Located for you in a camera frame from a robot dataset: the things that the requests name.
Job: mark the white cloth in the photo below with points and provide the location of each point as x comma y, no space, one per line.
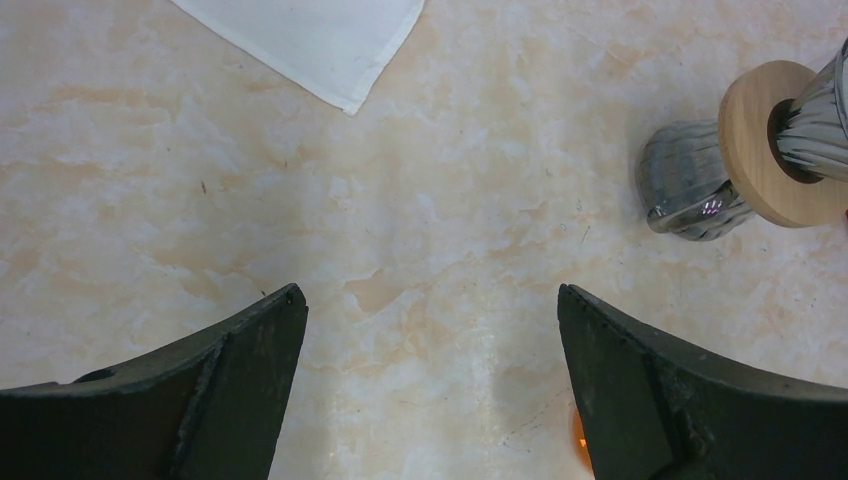
336,50

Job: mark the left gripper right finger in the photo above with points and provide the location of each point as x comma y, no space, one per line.
654,406

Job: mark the orange glass flask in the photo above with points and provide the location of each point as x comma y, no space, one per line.
580,442

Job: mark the clear glass dripper cone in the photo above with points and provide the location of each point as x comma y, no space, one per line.
812,138

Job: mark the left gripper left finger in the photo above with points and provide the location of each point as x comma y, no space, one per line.
208,406

